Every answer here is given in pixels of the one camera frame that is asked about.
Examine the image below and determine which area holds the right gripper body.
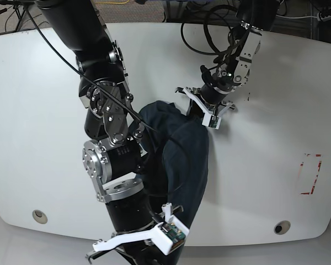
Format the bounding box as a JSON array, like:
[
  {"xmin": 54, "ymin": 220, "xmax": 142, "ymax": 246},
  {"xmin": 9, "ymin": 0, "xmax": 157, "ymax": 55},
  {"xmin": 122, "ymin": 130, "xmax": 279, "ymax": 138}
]
[{"xmin": 86, "ymin": 203, "xmax": 182, "ymax": 261}]

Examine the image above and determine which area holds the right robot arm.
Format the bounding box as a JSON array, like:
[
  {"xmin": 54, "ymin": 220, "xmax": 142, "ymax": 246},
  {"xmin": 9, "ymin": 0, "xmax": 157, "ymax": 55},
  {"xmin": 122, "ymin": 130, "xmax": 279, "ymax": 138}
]
[{"xmin": 36, "ymin": 1, "xmax": 164, "ymax": 236}]

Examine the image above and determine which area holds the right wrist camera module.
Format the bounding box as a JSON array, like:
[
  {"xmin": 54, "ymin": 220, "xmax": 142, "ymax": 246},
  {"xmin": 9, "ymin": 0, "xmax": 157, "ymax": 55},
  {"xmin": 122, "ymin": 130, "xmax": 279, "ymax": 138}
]
[{"xmin": 151, "ymin": 215, "xmax": 190, "ymax": 256}]

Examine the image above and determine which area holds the table grommet hole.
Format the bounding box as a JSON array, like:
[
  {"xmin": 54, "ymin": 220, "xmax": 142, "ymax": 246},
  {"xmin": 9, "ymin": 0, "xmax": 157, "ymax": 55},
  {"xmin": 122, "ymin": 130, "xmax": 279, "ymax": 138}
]
[
  {"xmin": 32, "ymin": 210, "xmax": 48, "ymax": 224},
  {"xmin": 274, "ymin": 220, "xmax": 291, "ymax": 235}
]

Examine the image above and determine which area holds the dark navy t-shirt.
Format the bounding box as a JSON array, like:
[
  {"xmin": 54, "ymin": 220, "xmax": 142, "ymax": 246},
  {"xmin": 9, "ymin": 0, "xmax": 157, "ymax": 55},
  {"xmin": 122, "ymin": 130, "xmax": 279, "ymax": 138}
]
[{"xmin": 136, "ymin": 101, "xmax": 209, "ymax": 227}]

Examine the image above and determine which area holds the red tape rectangle marking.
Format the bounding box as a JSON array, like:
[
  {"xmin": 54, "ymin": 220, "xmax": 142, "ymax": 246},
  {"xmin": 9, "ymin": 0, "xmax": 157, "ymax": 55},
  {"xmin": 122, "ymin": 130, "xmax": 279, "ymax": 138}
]
[{"xmin": 297, "ymin": 153, "xmax": 323, "ymax": 195}]

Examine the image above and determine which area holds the yellow cable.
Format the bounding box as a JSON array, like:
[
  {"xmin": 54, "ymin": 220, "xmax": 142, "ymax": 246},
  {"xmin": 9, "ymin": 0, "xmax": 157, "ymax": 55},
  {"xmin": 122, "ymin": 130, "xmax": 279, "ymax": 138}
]
[{"xmin": 95, "ymin": 0, "xmax": 130, "ymax": 6}]

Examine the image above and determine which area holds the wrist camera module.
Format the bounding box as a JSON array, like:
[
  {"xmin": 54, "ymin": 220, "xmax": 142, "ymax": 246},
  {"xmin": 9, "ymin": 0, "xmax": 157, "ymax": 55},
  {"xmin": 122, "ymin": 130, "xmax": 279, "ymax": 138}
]
[
  {"xmin": 151, "ymin": 215, "xmax": 190, "ymax": 256},
  {"xmin": 202, "ymin": 113, "xmax": 221, "ymax": 129}
]

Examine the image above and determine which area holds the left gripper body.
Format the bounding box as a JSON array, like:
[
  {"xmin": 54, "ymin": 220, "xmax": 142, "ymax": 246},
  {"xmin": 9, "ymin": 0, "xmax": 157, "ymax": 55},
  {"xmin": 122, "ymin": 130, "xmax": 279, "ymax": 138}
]
[{"xmin": 175, "ymin": 84, "xmax": 236, "ymax": 120}]

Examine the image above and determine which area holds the left table grommet hole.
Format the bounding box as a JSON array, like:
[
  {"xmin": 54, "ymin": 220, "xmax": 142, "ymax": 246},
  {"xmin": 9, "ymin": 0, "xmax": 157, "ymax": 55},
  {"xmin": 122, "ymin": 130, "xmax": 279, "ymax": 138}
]
[{"xmin": 32, "ymin": 210, "xmax": 48, "ymax": 224}]

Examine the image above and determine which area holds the right table grommet hole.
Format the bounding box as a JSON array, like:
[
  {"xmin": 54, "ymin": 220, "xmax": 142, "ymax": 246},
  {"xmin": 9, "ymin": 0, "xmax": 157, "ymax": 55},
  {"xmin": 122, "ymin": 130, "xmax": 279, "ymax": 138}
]
[{"xmin": 274, "ymin": 220, "xmax": 291, "ymax": 235}]

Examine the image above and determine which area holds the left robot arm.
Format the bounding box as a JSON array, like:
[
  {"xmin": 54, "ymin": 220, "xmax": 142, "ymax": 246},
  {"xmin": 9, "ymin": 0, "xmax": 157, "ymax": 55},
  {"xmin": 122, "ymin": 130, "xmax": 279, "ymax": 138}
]
[{"xmin": 176, "ymin": 1, "xmax": 280, "ymax": 129}]

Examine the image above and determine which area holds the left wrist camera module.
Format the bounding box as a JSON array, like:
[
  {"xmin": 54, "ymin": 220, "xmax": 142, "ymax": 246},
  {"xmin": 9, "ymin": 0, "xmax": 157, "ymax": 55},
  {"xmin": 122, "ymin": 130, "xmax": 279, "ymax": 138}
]
[{"xmin": 202, "ymin": 113, "xmax": 221, "ymax": 129}]

